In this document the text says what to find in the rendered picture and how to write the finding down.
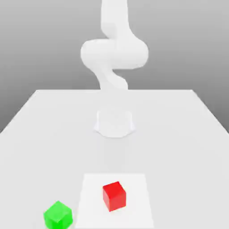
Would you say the small red cube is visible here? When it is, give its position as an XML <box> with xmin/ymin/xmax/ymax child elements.
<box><xmin>102</xmin><ymin>181</ymin><xmax>127</xmax><ymax>212</ymax></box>

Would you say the small green cube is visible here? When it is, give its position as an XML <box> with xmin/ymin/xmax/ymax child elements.
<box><xmin>43</xmin><ymin>200</ymin><xmax>74</xmax><ymax>229</ymax></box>

